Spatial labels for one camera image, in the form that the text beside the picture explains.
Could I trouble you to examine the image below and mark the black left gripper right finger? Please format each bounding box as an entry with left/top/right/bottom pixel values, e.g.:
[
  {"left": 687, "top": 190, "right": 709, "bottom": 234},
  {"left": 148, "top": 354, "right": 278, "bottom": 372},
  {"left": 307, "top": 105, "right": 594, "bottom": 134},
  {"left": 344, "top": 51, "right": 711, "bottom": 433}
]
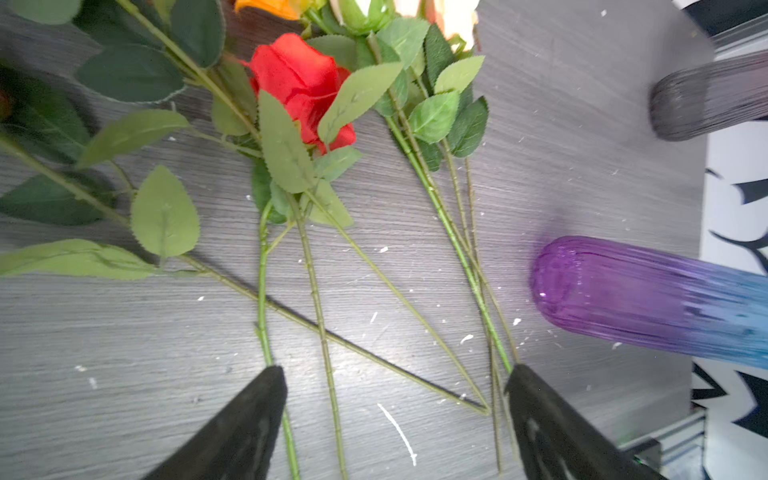
[{"left": 505, "top": 364, "right": 663, "bottom": 479}]

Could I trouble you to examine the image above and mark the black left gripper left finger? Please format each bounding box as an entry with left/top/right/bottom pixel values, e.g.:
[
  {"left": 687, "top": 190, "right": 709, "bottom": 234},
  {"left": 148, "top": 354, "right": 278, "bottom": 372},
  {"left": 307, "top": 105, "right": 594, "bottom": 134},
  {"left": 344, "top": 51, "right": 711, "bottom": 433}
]
[{"left": 145, "top": 366, "right": 288, "bottom": 479}]

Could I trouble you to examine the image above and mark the purple blue glass vase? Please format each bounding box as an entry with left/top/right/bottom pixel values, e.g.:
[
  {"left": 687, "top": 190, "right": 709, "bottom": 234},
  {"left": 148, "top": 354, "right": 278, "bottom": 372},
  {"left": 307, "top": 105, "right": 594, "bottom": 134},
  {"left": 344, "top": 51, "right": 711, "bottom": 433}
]
[{"left": 530, "top": 236, "right": 767, "bottom": 369}]

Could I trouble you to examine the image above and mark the small red artificial rose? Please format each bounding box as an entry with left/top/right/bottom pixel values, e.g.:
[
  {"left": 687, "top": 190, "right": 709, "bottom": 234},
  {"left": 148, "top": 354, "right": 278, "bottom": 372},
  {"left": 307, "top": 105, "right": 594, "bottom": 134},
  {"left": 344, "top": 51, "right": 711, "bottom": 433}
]
[{"left": 247, "top": 33, "right": 349, "bottom": 479}]

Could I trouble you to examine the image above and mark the blue artificial rose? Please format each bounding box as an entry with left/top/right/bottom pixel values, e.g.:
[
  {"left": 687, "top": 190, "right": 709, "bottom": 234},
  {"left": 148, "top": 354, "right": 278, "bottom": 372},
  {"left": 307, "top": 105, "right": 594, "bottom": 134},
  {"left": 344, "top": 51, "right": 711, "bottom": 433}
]
[{"left": 109, "top": 0, "right": 302, "bottom": 479}]

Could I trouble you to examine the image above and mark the smoky pink glass vase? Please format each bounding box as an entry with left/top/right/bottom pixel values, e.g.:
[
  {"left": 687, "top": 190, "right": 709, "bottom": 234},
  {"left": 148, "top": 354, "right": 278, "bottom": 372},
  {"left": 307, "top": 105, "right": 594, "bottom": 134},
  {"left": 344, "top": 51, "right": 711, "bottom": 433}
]
[{"left": 649, "top": 50, "right": 767, "bottom": 142}]

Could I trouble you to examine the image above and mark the peach artificial rose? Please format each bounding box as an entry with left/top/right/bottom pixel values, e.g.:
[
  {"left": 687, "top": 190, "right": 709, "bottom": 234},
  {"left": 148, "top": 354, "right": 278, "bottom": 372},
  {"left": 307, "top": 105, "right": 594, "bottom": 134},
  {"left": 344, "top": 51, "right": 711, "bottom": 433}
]
[{"left": 419, "top": 1, "right": 520, "bottom": 462}]

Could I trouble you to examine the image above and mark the cream artificial rose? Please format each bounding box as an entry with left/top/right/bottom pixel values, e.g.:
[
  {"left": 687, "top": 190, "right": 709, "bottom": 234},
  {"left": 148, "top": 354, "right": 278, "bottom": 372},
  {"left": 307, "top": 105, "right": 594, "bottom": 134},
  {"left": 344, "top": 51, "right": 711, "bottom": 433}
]
[{"left": 329, "top": 1, "right": 519, "bottom": 372}]

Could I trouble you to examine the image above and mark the orange artificial rose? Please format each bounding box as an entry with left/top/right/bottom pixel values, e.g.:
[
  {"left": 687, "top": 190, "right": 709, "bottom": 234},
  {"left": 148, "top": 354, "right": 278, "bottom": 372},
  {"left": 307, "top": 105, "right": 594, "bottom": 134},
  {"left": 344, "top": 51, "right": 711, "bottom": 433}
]
[{"left": 234, "top": 0, "right": 312, "bottom": 21}]

